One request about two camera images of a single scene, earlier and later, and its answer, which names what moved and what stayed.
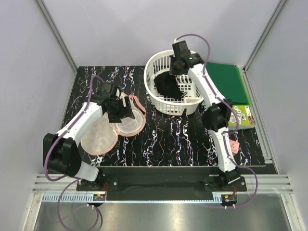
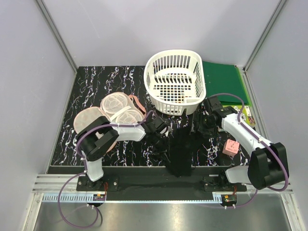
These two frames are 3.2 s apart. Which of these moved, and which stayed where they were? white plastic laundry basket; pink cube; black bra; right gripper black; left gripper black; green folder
Moved: left gripper black; right gripper black; black bra
Stayed: pink cube; white plastic laundry basket; green folder
